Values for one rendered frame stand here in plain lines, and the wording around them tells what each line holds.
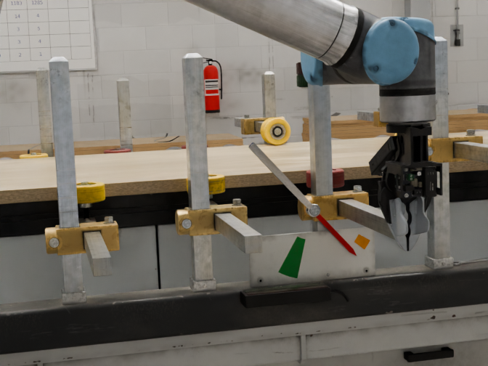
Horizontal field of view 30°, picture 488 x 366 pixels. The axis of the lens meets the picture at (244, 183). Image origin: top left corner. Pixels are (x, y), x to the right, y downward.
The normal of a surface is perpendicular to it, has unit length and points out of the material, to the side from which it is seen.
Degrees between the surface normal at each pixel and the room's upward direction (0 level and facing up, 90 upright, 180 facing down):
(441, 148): 90
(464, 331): 90
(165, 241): 90
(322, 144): 90
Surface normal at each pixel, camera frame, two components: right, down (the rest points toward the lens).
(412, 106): 0.00, 0.12
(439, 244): 0.22, 0.11
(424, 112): 0.43, 0.10
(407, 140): -0.97, 0.07
